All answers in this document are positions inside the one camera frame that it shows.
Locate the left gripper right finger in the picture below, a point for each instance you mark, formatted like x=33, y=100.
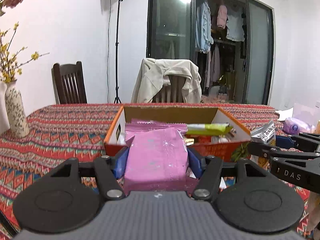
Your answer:
x=208, y=171

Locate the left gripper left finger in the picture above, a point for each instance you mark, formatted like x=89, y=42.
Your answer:
x=107, y=171

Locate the silver white snack packet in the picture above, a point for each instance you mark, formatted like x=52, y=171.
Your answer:
x=265, y=134

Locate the green white snack packet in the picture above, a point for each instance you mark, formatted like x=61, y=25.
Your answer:
x=214, y=129

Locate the pink snack packet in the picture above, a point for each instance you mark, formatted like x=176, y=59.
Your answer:
x=157, y=161
x=139, y=126

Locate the purple tissue pack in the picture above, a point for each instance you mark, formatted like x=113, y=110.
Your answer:
x=294, y=126

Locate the white tissue paper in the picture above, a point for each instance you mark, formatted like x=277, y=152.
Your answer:
x=284, y=114

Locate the orange cardboard box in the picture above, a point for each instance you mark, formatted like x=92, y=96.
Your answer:
x=220, y=146

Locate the patterned red tablecloth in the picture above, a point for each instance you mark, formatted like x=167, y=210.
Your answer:
x=59, y=132

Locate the dark wooden chair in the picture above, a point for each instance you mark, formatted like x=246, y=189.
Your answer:
x=69, y=81

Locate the chair with beige jacket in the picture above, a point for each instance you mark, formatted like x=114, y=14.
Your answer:
x=171, y=92

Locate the white floral ceramic vase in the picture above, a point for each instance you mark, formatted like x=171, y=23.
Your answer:
x=15, y=111

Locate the beige jacket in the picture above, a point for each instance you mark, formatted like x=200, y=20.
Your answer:
x=154, y=74

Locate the pink textured vase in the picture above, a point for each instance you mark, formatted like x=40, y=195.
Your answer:
x=4, y=123

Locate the yellow flower branches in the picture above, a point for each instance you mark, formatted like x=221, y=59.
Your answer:
x=10, y=67

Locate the dark framed glass door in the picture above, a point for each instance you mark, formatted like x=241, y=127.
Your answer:
x=231, y=42

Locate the light blue hanging shirt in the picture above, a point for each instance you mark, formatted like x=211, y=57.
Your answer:
x=203, y=38

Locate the white hanging garment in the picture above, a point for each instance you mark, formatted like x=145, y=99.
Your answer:
x=234, y=25

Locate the pink hanging garment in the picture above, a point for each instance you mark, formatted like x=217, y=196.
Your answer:
x=222, y=17

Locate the studio light on stand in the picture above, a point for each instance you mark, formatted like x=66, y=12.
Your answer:
x=117, y=98

